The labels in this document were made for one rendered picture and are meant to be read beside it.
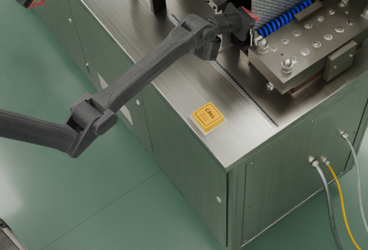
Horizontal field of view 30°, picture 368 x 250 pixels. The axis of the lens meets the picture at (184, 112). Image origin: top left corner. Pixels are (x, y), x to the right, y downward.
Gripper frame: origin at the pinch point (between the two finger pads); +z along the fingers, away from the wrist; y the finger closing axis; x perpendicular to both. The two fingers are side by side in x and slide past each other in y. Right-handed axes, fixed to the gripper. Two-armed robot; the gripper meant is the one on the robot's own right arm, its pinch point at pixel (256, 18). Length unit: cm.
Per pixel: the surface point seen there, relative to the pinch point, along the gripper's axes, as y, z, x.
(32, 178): -57, -10, -130
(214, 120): 12.5, -14.1, -26.0
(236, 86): 5.9, -1.2, -21.3
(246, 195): 25, 5, -54
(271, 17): 0.2, 6.6, -0.2
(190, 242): 8, 23, -111
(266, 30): 2.9, 3.3, -2.5
